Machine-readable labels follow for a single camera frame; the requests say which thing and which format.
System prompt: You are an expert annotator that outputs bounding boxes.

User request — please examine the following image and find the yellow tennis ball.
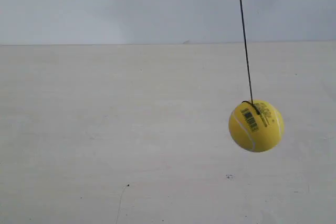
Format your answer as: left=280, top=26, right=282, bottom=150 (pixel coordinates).
left=228, top=100, right=285, bottom=153

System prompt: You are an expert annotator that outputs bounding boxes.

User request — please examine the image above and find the black hanging string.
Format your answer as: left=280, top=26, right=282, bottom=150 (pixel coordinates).
left=236, top=0, right=263, bottom=116

